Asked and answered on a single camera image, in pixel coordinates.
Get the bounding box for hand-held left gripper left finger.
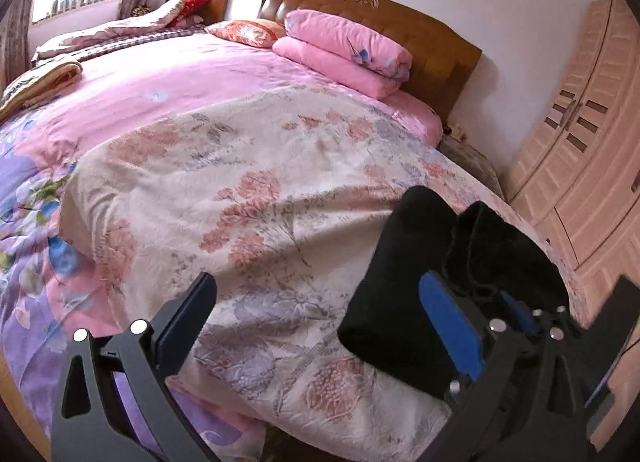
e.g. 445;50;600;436
49;271;221;462

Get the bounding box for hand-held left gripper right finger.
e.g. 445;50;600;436
419;269;608;462

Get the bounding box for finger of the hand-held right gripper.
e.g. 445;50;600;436
500;289;576;338
582;273;640;410

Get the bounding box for black pants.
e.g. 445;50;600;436
337;185;573;400

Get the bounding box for pink wooden wardrobe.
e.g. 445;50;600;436
502;0;640;453

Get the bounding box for grey mattress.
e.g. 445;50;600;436
437;135;503;198

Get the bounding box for white floral blanket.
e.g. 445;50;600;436
57;85;601;462

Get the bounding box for pink floral bedsheet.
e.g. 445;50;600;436
0;17;443;462

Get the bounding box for folded yellow blanket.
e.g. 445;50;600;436
0;55;83;116

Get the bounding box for orange floral pillow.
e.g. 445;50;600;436
205;18;288;49

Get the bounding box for rumpled floral quilt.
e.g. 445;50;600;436
35;0;188;58

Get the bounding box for red pillow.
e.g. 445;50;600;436
170;0;211;26

